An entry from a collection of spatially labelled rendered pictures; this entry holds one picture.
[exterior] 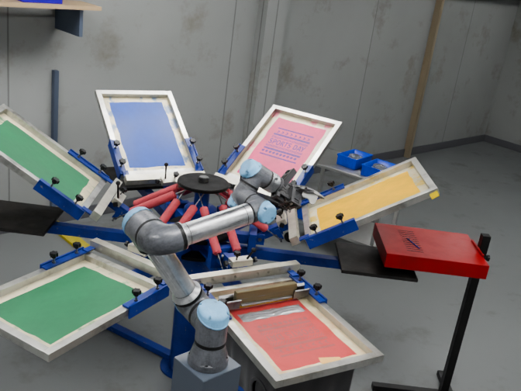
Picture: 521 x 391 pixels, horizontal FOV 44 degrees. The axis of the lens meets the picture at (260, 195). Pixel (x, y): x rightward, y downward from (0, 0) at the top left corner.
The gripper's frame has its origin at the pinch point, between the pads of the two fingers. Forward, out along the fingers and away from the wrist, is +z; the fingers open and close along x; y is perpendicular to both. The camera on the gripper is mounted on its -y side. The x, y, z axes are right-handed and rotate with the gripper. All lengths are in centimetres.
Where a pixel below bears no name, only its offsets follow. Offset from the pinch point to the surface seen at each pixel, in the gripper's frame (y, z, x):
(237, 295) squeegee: 13, 34, -77
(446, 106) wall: -542, 574, -289
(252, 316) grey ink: 21, 43, -75
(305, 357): 42, 52, -44
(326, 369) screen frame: 49, 52, -31
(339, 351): 36, 68, -38
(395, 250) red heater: -44, 126, -51
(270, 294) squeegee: 7, 52, -73
